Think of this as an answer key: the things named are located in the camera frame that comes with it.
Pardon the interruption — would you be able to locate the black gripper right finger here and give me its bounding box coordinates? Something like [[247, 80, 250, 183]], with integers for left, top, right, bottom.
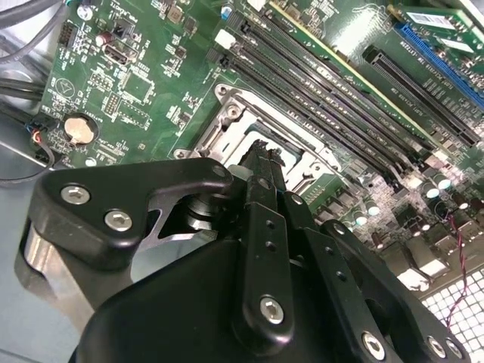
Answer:
[[268, 147, 473, 363]]

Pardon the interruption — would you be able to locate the silver CPU plate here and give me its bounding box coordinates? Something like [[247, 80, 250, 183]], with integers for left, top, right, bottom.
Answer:
[[244, 121, 306, 167]]

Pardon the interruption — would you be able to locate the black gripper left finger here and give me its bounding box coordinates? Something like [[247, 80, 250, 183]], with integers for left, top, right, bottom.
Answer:
[[14, 139, 296, 355]]

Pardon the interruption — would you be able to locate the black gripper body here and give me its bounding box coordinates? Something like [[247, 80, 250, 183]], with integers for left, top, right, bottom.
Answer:
[[70, 237, 353, 363]]

